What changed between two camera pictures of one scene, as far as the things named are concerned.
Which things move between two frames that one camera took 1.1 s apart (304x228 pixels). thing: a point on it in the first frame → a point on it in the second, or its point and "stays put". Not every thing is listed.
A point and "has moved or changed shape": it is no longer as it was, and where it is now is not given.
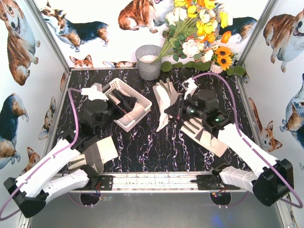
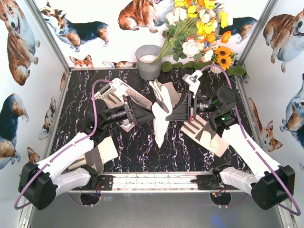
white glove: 166,93 has moved or changed shape
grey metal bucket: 147,70 stays put
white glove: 107,149 stays put
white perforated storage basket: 142,105 stays put
